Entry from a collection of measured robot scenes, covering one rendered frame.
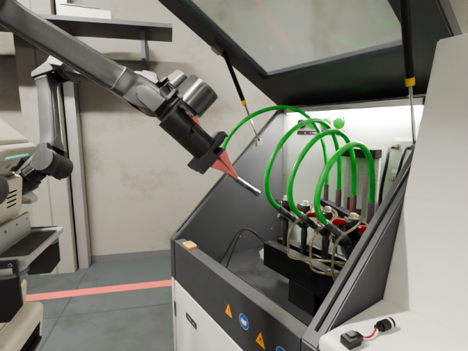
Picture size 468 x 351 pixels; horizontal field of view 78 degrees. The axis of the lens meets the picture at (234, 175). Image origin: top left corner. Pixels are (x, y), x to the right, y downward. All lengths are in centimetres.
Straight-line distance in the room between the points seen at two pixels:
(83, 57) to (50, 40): 7
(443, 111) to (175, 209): 275
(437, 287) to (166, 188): 270
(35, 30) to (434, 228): 89
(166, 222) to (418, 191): 275
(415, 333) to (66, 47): 86
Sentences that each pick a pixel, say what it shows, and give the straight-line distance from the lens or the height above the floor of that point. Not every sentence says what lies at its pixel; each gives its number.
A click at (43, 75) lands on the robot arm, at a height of 155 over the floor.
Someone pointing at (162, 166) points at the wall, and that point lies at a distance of 309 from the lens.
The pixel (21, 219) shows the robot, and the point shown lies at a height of 109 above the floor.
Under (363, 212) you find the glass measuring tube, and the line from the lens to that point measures 111.
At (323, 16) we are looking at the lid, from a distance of 91.
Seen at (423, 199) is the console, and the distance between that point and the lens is 74.
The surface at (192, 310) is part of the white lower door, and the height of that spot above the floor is 74.
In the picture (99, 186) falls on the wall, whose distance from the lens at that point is 319.
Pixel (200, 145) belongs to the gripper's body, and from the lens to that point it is 61.
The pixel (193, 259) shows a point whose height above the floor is 94.
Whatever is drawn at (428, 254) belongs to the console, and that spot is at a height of 110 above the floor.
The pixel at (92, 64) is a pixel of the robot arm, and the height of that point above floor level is 148.
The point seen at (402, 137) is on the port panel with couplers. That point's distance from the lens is 103.
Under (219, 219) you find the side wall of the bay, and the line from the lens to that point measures 119.
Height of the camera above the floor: 135
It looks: 9 degrees down
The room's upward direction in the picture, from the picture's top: straight up
